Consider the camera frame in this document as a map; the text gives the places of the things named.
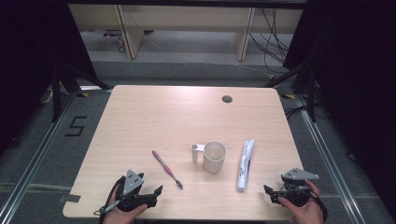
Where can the pink toothbrush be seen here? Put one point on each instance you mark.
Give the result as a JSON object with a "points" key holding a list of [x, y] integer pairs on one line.
{"points": [[166, 168]]}

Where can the aluminium floor rail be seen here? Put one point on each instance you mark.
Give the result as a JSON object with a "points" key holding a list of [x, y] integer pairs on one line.
{"points": [[330, 161], [31, 168]]}

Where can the white toothpaste tube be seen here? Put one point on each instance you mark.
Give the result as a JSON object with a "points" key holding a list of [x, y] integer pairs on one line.
{"points": [[245, 165]]}

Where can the black metal stand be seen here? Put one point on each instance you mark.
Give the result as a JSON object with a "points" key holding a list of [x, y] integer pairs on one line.
{"points": [[311, 93], [56, 93]]}

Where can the yellow black floor tape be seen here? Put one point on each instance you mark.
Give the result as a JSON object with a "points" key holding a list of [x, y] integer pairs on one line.
{"points": [[82, 94], [288, 96]]}

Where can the grey tape piece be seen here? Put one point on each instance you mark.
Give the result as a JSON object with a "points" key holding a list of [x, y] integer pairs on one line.
{"points": [[71, 198]]}

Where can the person's right hand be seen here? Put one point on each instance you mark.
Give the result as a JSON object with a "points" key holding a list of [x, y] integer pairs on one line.
{"points": [[308, 213]]}

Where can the dark curtain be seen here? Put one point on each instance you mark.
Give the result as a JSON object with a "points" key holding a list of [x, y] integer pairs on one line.
{"points": [[358, 77], [28, 62]]}

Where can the person's left hand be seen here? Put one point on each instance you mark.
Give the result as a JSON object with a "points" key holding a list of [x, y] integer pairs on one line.
{"points": [[121, 217]]}

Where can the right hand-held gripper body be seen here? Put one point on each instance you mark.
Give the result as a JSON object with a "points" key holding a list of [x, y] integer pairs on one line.
{"points": [[297, 186]]}

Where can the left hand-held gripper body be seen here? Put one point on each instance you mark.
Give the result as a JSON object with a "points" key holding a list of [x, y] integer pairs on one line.
{"points": [[133, 183]]}

